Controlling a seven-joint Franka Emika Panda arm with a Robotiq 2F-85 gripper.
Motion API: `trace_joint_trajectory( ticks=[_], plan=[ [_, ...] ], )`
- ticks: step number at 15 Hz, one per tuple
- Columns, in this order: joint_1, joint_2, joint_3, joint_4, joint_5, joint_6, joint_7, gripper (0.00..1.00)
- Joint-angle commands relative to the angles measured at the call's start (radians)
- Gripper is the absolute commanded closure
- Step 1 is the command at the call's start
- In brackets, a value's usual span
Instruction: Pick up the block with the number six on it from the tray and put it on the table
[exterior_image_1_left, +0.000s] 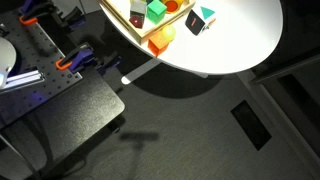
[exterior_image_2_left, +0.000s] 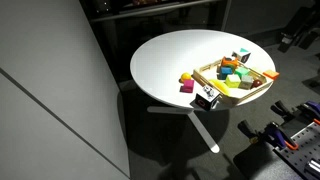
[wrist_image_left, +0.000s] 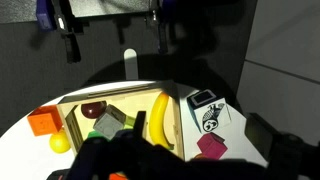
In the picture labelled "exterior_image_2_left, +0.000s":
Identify purple spring clamp orange tips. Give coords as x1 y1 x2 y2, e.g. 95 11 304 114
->
270 99 320 127
264 121 300 152

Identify dark spring clamp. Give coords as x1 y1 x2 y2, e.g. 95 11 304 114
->
237 119 268 144

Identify orange block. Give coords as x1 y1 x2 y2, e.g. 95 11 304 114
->
262 69 280 81

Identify blue block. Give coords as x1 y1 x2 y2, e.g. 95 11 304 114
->
219 66 234 80

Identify white table base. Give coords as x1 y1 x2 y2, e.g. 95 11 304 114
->
147 105 221 154

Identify black perforated breadboard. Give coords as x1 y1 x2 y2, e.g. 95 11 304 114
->
273 121 320 180

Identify black equipment stand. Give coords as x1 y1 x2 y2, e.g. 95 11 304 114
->
277 4 320 54

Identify white soft cube teal triangle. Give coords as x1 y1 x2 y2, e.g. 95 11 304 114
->
231 47 252 64

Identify yellow ball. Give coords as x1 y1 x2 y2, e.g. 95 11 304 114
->
180 72 193 83

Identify lime green block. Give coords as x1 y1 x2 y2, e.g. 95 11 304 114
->
224 73 242 89

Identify orange soft cube number six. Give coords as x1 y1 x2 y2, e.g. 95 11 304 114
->
220 55 240 70

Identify yellow round object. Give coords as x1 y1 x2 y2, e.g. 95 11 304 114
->
208 78 232 98

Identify black and white soft cube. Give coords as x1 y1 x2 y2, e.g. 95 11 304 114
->
194 84 221 112

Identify magenta block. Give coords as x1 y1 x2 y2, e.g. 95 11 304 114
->
179 79 195 94

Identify grey metal rail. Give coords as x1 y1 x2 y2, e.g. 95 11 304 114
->
89 0 231 23

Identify aluminium extrusion bar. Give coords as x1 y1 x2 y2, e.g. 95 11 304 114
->
304 159 320 178

